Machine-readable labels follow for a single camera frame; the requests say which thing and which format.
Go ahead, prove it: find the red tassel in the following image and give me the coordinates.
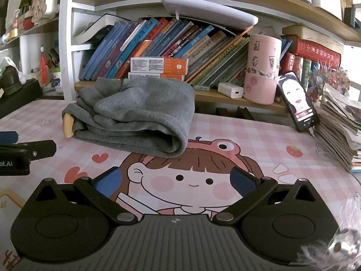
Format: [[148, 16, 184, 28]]
[[40, 44, 49, 84]]

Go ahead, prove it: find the black case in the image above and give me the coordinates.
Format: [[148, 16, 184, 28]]
[[0, 78, 43, 118]]

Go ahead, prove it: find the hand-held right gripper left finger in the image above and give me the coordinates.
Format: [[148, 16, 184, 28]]
[[27, 167, 141, 226]]

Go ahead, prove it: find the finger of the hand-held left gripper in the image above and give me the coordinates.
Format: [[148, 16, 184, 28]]
[[0, 131, 19, 145], [0, 140, 57, 161]]

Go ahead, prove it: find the dark grey round object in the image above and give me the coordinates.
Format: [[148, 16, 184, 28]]
[[0, 65, 23, 94]]

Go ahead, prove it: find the pink checkered printed table mat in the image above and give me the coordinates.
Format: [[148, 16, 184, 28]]
[[0, 99, 361, 271]]

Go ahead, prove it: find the thick beige book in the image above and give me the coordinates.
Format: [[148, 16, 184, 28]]
[[282, 24, 351, 47]]

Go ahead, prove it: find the orange white carton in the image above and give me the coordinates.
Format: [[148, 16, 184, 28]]
[[128, 72, 185, 82], [130, 57, 189, 75]]

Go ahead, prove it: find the row of colourful books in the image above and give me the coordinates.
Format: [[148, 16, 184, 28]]
[[78, 17, 252, 87]]

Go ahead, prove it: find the white charger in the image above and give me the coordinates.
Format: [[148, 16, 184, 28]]
[[217, 82, 244, 99]]

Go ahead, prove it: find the colourful floral ornament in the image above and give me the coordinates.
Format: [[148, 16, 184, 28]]
[[306, 61, 351, 98]]

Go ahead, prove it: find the thick red book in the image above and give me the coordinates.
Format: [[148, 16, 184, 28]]
[[293, 37, 342, 70]]

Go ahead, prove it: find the white plastic bag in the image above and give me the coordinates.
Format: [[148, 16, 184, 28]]
[[0, 56, 26, 77]]

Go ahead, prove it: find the white desk lamp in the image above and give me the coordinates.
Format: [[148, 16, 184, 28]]
[[160, 0, 259, 30]]

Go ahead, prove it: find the small black box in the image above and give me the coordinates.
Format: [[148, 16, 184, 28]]
[[342, 6, 357, 29]]

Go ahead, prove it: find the pink printed cylinder tin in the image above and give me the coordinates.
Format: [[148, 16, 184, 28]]
[[243, 34, 282, 105]]

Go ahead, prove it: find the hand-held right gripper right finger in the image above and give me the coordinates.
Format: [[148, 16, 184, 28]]
[[213, 166, 325, 226]]

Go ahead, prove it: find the grey garment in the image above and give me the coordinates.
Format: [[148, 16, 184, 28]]
[[61, 77, 196, 159]]

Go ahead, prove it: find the stack of papers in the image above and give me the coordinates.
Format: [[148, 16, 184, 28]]
[[312, 83, 361, 175]]

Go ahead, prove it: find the black smartphone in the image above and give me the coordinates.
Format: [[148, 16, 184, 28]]
[[276, 72, 321, 133]]

